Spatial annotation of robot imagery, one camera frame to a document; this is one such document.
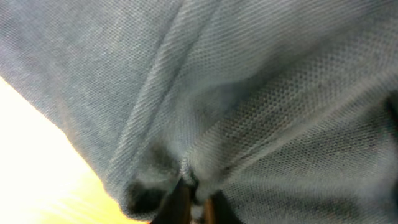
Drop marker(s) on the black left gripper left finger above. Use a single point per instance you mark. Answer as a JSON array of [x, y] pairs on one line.
[[177, 206]]

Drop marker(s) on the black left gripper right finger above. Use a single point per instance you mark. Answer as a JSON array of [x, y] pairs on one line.
[[218, 211]]

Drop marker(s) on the blue t-shirt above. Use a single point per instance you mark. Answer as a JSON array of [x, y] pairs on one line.
[[281, 111]]

